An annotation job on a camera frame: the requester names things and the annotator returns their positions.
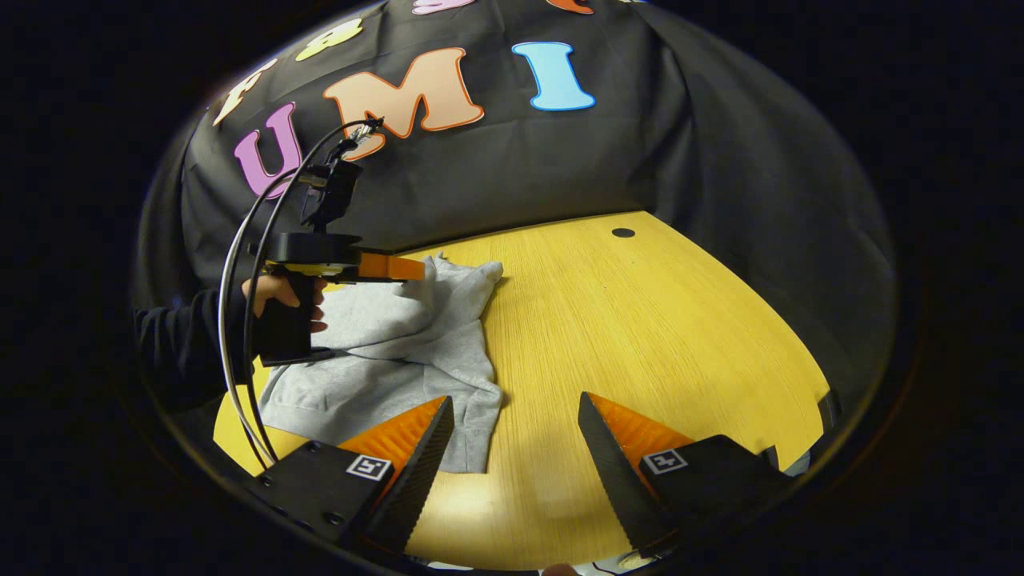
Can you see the black backdrop cloth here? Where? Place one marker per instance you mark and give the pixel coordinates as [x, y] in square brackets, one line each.
[520, 160]

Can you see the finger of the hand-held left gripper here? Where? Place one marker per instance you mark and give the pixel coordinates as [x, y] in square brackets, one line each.
[392, 267]

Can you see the grey sweatshirt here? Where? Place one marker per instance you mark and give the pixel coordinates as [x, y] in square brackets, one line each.
[400, 336]

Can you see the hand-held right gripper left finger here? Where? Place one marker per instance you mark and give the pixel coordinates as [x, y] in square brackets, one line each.
[420, 480]

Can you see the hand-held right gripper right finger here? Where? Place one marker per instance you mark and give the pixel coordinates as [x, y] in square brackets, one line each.
[620, 480]

